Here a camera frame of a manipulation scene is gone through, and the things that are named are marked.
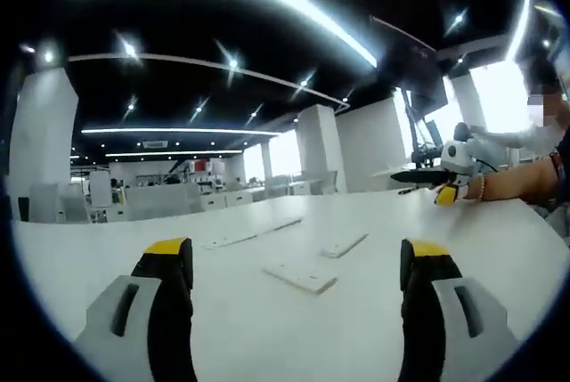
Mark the wide bright ceiling light strip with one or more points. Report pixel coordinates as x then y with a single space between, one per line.
320 10

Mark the white standing board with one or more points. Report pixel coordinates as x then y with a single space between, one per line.
100 188

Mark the thin ceiling light strip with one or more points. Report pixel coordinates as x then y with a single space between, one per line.
178 130
178 152

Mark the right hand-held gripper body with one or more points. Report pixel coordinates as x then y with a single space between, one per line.
461 159

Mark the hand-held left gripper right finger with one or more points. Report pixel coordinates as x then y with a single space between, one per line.
423 311

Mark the white square pillar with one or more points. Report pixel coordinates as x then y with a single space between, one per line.
318 150
42 141

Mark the small white socket holder cover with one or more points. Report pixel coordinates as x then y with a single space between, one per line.
343 247

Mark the ceiling spot lights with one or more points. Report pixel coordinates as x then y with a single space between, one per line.
129 48

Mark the black hanging monitor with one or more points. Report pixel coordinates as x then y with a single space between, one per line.
414 66

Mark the ceiling air vent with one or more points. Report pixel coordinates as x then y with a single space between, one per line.
155 143

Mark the display shelves with red boxes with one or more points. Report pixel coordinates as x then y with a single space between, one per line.
196 170

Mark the long white socket holder strip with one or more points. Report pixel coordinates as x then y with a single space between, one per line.
249 235

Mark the white low cabinets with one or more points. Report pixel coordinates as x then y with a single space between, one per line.
227 200

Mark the person's right hand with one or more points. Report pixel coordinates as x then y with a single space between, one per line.
471 188

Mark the short ceiling light strip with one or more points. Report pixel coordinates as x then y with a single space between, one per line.
521 17

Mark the white slotted socket holder plate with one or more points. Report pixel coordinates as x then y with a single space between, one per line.
298 279

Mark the bright window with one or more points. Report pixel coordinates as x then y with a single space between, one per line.
278 155
499 97

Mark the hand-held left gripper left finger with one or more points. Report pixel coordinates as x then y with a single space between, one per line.
169 311

